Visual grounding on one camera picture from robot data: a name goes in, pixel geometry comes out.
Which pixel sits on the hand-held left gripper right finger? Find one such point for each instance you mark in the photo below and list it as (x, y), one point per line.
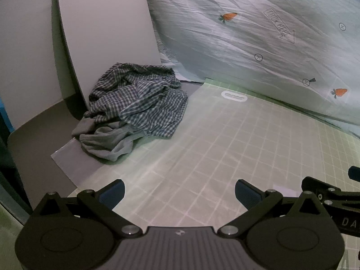
(247, 197)

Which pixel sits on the blue board edge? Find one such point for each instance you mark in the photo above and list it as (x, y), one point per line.
(5, 115)

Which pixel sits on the green grid cutting mat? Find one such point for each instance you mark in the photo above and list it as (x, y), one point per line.
(225, 146)

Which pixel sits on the dark checked shirt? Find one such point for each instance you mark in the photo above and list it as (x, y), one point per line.
(118, 87)

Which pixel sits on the carrot print bed sheet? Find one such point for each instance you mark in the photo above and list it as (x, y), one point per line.
(253, 33)

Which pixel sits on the white leaning board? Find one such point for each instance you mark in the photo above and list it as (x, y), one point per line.
(107, 33)

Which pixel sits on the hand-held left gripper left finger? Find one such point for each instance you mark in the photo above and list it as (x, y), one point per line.
(112, 194)

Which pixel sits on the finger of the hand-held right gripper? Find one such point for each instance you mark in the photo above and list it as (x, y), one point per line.
(320, 187)
(355, 173)

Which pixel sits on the grey crumpled garment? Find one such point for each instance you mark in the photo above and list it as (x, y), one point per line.
(107, 143)

